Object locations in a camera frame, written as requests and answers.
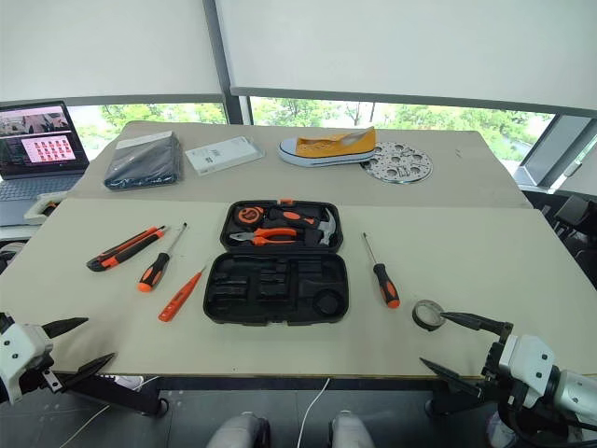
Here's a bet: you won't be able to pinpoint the claw hammer orange black grip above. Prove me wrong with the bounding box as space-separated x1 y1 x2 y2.
270 207 340 247

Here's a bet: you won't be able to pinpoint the orange test pen screwdriver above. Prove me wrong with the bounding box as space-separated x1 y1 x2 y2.
158 263 209 323

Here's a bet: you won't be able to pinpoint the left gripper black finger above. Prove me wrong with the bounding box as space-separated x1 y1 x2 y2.
58 352 117 389
41 316 90 340

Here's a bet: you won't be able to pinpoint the black office chair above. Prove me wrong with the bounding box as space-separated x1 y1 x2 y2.
521 189 597 281

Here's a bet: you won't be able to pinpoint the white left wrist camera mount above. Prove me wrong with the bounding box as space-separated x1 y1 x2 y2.
0 321 55 405

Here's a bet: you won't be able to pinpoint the white roller blind narrow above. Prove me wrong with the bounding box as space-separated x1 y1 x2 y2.
0 0 226 107

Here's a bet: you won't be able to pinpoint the orange handled pliers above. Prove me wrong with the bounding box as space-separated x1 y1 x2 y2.
228 227 299 246

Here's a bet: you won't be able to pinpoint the dark window post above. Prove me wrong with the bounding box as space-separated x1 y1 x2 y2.
202 0 253 125

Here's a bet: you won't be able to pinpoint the grey rounded robot shape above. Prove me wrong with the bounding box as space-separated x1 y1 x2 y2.
207 412 271 448
329 410 375 448

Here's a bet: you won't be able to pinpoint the thin white cable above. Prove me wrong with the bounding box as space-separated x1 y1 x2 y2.
298 377 331 448

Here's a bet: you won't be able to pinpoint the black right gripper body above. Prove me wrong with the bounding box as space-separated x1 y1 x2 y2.
482 331 528 410

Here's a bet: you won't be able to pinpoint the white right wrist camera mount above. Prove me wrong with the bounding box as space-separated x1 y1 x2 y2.
497 333 560 410

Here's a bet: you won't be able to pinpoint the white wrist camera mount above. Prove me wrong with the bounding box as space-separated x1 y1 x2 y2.
0 321 55 405
497 333 560 410

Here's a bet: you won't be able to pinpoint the open laptop computer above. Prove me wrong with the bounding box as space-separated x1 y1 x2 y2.
0 100 90 228

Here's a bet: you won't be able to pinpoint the black table frame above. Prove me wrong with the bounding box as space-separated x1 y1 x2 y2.
50 372 495 419

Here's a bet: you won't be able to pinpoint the white flat product box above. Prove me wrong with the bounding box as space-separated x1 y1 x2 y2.
184 135 266 177

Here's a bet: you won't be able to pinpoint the orange black utility knife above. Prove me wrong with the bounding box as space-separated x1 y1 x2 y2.
86 225 167 273

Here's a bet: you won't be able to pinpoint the dark folded cloth package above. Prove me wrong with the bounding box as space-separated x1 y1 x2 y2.
102 130 184 191

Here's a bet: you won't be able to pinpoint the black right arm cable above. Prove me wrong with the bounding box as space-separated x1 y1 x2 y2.
494 403 597 448

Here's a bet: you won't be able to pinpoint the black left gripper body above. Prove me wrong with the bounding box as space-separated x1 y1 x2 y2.
18 347 64 396

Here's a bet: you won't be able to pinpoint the grey open window sash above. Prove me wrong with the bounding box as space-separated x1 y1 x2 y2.
512 114 597 195

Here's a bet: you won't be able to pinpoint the white plastic handle device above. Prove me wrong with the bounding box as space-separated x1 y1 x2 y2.
23 190 66 223

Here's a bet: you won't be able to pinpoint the perforated round metal plate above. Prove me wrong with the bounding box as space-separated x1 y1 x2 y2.
359 141 434 185

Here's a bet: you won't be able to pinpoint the orange black handle screwdriver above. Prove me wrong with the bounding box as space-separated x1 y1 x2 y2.
137 222 188 293
361 231 401 309

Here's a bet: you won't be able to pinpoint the black tool case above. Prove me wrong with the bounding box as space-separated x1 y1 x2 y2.
202 199 351 327

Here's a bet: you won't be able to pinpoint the yellow canvas shoe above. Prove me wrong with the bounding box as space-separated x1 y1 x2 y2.
278 125 378 167

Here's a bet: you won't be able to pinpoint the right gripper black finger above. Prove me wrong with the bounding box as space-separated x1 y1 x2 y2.
419 357 486 395
440 311 514 335

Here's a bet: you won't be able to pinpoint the orange black tape measure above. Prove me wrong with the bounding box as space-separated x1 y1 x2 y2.
232 204 265 230

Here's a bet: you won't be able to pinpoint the black electrical tape roll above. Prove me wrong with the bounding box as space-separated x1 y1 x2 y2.
411 299 445 332

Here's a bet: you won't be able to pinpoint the white roller blind wide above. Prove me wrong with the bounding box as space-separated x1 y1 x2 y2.
215 0 597 118

